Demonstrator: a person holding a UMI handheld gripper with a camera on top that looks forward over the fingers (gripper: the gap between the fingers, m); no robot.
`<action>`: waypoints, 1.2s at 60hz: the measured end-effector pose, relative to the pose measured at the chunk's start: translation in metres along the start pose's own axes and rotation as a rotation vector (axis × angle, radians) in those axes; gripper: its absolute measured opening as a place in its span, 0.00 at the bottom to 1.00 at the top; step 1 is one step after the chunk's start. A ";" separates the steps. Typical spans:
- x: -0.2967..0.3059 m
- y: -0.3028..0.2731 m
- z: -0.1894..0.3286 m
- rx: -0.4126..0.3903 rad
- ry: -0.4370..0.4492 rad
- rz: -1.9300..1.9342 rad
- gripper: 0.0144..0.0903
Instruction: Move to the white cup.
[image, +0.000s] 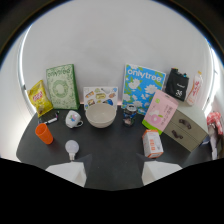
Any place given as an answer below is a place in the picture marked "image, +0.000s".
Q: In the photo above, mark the blue onlytree box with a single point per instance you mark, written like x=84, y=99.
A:
x=142, y=87

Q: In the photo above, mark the cream bowl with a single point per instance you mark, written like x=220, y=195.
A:
x=100, y=115

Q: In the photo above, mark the small dark can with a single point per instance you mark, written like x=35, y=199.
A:
x=129, y=114

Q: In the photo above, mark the white sticker sheet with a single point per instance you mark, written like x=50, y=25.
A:
x=100, y=96

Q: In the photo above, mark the beige drawer cabinet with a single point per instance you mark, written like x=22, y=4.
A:
x=186, y=127

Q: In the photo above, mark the orange plastic cup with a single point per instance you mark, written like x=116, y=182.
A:
x=44, y=133

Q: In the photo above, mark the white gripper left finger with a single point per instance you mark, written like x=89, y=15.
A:
x=68, y=171

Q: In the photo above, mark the red patterned cloth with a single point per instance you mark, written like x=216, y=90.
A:
x=215, y=121

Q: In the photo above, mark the white light bulb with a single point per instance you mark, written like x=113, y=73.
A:
x=71, y=148

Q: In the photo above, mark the pink and green packet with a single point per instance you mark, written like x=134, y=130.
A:
x=160, y=111

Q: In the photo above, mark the green onlytree box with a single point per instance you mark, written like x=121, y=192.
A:
x=62, y=87

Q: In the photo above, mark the white and orange carton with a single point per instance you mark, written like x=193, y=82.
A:
x=152, y=143

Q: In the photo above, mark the white patterned cup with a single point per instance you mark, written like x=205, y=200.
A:
x=72, y=118

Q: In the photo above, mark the white bottle red print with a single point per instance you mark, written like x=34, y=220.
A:
x=195, y=88

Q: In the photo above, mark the black marker pouch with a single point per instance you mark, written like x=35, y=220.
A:
x=177, y=84

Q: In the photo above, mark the black and white marker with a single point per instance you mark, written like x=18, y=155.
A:
x=50, y=120

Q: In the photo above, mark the yellow chips bag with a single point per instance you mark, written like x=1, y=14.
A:
x=39, y=98

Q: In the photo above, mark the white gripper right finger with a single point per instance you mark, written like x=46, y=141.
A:
x=156, y=171

